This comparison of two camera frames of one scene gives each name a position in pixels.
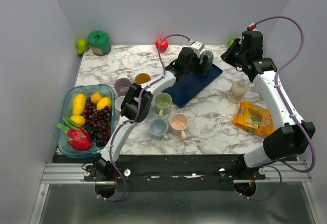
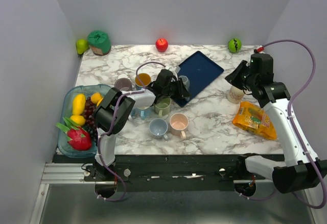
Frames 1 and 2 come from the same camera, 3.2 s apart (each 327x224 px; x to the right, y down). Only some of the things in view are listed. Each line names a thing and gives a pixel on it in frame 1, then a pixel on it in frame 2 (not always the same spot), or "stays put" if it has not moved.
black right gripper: x=227 y=55 to x=234 y=77
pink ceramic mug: x=178 y=123 stays put
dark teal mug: x=210 y=54 to x=185 y=81
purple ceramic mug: x=121 y=85 stays put
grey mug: x=158 y=127 stays put
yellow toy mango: x=78 y=104 stays put
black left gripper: x=198 y=68 to x=182 y=92
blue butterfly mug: x=141 y=78 stays put
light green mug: x=162 y=103 stays put
